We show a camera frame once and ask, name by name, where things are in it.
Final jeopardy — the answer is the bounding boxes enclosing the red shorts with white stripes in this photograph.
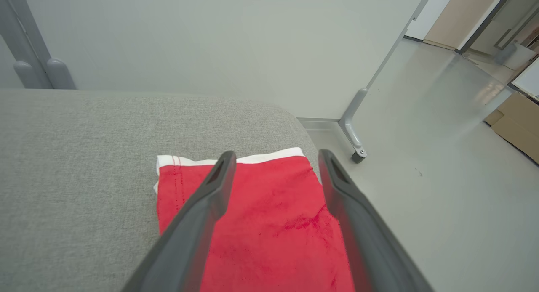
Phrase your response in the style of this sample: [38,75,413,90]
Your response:
[154,147,356,292]

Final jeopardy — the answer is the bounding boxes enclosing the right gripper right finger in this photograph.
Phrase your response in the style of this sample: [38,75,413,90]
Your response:
[318,149,434,292]

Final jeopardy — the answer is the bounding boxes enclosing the grey partition frame with caster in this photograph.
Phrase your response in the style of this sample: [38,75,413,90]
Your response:
[338,0,436,164]

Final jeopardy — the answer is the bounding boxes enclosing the brown cardboard box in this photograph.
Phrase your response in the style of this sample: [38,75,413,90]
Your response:
[483,91,539,165]

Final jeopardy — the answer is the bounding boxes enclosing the glass door with handle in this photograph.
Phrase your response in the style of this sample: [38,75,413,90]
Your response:
[459,0,539,72]

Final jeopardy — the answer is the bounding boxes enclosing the beige door panel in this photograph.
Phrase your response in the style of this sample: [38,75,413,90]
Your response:
[422,0,506,51]

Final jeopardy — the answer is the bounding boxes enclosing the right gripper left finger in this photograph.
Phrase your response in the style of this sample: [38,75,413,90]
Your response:
[120,151,237,292]

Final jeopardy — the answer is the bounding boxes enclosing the grey partition post with foot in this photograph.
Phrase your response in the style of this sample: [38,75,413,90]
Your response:
[0,0,43,90]
[4,0,77,90]

